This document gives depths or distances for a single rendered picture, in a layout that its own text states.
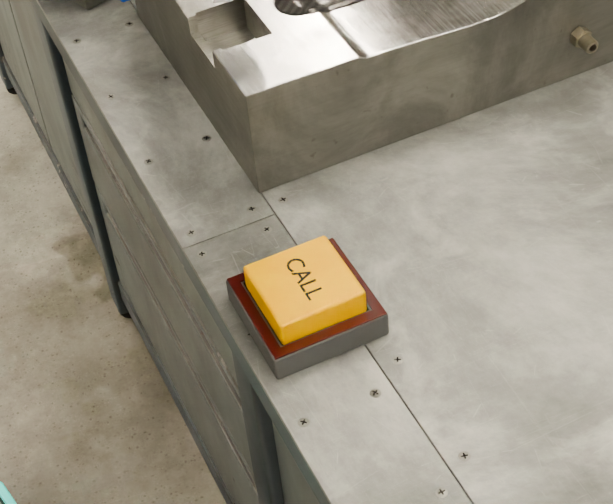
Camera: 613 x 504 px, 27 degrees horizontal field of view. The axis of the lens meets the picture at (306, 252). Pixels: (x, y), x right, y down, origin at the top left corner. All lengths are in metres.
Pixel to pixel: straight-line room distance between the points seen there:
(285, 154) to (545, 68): 0.22
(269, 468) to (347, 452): 0.46
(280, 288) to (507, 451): 0.17
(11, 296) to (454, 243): 1.25
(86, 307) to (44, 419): 0.22
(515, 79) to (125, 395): 1.02
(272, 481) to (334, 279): 0.47
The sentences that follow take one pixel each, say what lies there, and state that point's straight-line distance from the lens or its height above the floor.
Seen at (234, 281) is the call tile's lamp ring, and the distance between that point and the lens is 0.82.
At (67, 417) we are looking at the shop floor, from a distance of 1.84.
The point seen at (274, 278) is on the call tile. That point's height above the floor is 0.84.
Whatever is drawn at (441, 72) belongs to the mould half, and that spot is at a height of 0.85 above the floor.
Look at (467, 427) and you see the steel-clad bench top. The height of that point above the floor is 0.80.
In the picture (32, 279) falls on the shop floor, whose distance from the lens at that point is 2.04.
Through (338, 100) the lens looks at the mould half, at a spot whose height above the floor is 0.86.
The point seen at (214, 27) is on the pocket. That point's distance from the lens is 0.95.
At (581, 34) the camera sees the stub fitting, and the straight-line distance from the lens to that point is 0.98.
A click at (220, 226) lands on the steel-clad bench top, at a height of 0.80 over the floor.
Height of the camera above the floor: 1.41
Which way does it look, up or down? 45 degrees down
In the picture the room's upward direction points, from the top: 6 degrees counter-clockwise
